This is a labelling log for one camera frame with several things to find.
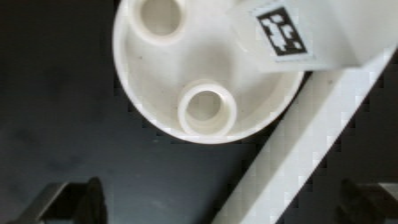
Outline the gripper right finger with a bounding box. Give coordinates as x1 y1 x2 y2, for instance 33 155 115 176
335 179 398 224

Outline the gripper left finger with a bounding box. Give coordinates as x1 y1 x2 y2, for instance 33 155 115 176
10 177 108 224

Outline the white right fence wall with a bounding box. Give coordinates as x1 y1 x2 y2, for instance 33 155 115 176
211 46 398 224

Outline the white stool leg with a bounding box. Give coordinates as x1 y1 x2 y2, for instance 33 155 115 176
227 0 398 72

